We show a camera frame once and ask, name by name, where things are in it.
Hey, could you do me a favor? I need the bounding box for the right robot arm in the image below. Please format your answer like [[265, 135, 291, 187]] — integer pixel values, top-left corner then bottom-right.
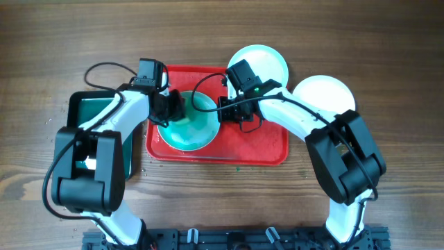
[[218, 77, 386, 249]]

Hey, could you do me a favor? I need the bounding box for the red plastic tray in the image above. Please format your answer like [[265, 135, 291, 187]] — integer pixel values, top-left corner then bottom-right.
[[145, 65, 289, 166]]

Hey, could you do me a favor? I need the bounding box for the black water tray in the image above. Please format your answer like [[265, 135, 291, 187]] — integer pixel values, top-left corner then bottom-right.
[[67, 91, 133, 180]]

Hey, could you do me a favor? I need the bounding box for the black cable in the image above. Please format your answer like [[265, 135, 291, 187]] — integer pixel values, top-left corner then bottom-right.
[[190, 72, 379, 249], [41, 61, 171, 250]]

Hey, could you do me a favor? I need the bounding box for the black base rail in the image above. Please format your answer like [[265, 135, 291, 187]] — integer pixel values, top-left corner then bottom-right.
[[81, 226, 391, 250]]

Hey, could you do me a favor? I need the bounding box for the light blue plate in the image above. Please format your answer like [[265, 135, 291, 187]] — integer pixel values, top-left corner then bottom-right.
[[158, 91, 220, 151], [228, 44, 289, 91]]

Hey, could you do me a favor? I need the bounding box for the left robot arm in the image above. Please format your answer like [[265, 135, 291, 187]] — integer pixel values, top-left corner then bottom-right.
[[42, 84, 185, 249]]

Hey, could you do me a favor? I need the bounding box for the white plate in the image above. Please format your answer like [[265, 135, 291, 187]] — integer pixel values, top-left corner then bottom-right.
[[292, 75, 357, 114]]

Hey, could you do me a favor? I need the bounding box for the left black cable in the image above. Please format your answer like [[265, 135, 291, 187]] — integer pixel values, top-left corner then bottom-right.
[[41, 61, 171, 250]]

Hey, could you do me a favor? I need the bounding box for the right black cable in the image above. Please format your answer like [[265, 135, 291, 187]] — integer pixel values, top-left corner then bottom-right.
[[190, 72, 379, 249]]

